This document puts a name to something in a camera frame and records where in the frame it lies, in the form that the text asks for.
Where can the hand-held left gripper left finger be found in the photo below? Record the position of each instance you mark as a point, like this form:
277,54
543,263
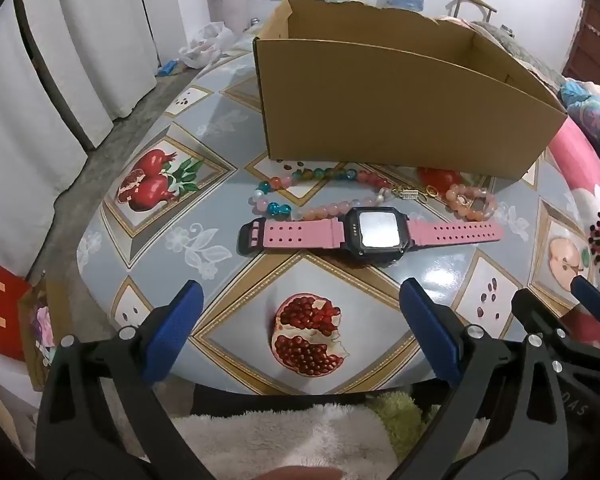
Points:
172,330

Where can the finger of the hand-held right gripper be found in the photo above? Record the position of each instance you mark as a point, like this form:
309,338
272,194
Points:
535,310
590,297

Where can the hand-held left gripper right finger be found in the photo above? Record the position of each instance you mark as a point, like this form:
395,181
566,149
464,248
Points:
430,330

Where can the brown cardboard box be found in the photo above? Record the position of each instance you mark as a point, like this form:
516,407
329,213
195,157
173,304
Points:
380,110

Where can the green fluffy cloth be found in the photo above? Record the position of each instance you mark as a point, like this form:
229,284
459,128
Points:
400,410

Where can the pink floral blanket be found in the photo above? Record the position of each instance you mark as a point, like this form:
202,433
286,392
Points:
575,160

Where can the brown paper bag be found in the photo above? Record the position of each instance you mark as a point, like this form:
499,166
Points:
30,330

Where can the white fluffy cloth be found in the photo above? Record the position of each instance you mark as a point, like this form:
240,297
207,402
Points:
280,435

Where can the red gift bag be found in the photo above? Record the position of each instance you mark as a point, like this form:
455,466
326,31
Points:
10,310

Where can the person lying under blanket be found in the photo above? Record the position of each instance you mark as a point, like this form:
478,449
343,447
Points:
592,110

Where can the grey patterned blanket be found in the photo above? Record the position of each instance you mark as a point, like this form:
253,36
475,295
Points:
525,55

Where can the brown wooden door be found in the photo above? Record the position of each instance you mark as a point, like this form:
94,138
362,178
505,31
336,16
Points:
597,40

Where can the small blue floor object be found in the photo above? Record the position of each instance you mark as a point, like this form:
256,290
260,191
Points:
168,68

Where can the white plastic bag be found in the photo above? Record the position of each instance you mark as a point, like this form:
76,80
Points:
205,42

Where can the white curtain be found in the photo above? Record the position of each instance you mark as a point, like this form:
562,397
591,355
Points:
80,35

